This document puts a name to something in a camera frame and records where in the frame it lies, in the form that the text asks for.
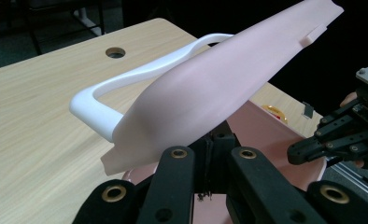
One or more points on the round gold snack red label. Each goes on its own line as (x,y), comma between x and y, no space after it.
(275,112)

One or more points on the aluminium floor rail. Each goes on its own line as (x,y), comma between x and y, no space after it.
(350,174)

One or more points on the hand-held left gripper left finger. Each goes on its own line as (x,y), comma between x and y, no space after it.
(204,168)

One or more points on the grey tape piece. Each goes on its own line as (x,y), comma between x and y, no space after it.
(308,110)

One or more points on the black chair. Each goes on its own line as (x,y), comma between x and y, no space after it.
(35,40)

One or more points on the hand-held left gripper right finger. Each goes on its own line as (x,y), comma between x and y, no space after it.
(222,161)

